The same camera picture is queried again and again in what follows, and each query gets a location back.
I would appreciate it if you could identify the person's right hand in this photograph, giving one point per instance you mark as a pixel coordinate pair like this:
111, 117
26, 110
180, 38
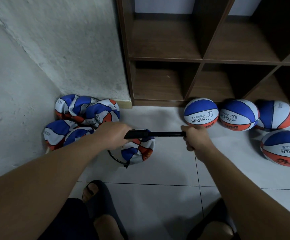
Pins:
197, 140

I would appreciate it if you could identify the person's left hand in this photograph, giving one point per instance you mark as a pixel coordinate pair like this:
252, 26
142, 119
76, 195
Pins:
112, 135

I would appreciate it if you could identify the black hand pump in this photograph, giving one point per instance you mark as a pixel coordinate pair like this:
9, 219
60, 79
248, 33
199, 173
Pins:
137, 134

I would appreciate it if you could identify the brown wooden cubby shelf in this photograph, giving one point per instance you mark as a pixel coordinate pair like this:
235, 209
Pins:
162, 45

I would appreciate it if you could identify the person's right forearm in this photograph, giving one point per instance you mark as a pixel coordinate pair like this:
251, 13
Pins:
255, 200

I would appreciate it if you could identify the person's left forearm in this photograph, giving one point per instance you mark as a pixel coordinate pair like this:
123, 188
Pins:
32, 195

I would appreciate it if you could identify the person's left foot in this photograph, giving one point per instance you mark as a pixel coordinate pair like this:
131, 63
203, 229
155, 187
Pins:
109, 226

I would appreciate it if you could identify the black sandal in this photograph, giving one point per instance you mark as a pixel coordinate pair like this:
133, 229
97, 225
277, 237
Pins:
217, 210
102, 197

